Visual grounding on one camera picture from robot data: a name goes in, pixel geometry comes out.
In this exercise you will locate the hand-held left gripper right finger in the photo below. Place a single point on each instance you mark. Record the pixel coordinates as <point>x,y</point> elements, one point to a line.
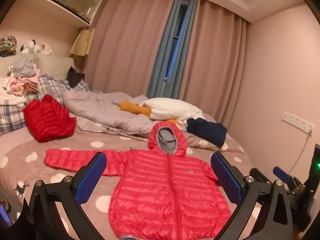
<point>226,177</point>

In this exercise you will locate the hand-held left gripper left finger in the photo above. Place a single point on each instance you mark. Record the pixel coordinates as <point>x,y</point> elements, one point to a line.
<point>91,177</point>

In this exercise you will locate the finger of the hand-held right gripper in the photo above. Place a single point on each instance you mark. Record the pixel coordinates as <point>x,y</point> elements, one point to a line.
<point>281,173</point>
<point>261,174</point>

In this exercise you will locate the red hooded puffer jacket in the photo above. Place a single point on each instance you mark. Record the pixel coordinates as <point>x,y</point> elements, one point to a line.
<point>162,180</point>

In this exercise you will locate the polka dot bedsheet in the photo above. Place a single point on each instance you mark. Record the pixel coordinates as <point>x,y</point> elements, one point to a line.
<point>75,140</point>

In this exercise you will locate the navy blue garment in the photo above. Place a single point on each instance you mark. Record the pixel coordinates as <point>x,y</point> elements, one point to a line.
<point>207,130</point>

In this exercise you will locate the grey duvet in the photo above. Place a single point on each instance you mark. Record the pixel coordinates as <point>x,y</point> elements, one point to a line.
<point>100,107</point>

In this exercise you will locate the dark red folded puffer jacket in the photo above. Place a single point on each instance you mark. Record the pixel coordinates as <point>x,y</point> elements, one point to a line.
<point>47,120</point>

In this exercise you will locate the black cloth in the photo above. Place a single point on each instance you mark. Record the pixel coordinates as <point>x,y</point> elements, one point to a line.
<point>74,77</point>

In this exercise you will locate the pink garment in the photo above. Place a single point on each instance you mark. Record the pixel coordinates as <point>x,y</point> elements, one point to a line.
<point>27,86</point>

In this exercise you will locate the white cloth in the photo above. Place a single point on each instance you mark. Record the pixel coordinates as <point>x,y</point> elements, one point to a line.
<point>11,97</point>

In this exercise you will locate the cream pillow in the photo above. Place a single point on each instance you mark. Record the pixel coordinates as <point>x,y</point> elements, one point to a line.
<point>57,67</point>

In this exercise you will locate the pink curtain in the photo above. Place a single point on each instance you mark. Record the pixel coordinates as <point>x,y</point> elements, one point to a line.
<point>215,60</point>
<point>125,42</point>

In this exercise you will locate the grey garment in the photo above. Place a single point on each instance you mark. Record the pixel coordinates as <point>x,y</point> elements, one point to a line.
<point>23,66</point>

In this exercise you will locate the window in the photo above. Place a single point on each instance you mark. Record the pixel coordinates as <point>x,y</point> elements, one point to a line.
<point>176,55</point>

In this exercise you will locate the blue-grey curtain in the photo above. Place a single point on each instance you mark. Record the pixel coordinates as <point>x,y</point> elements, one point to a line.
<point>160,62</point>

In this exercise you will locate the black and white plush toy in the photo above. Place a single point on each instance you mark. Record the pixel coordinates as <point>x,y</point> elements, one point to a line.
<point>28,47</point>

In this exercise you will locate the white wall socket panel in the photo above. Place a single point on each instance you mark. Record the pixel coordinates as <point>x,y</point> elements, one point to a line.
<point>297,122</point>

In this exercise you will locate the white wall shelf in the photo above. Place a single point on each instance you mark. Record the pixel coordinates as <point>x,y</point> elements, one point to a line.
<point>62,7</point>

